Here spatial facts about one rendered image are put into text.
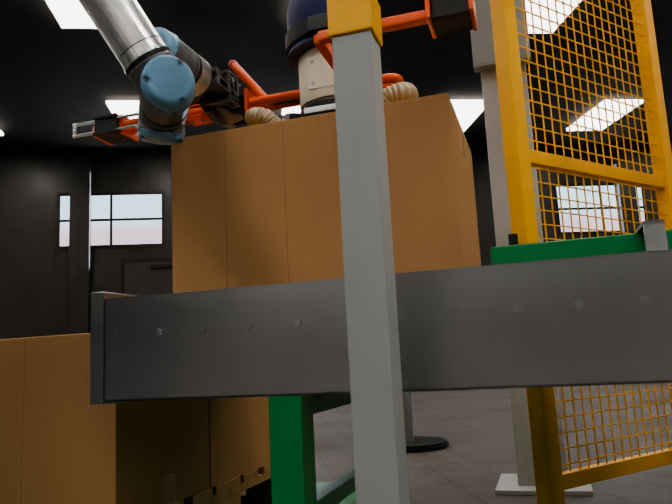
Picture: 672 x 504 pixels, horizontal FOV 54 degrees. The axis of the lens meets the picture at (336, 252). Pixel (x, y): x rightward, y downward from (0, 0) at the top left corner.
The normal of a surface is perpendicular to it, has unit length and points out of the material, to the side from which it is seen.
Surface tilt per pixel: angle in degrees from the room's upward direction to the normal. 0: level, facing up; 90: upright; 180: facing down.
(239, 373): 90
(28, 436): 90
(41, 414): 90
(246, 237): 90
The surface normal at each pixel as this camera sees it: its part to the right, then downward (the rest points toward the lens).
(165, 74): 0.37, -0.04
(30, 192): 0.11, -0.16
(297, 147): -0.30, -0.14
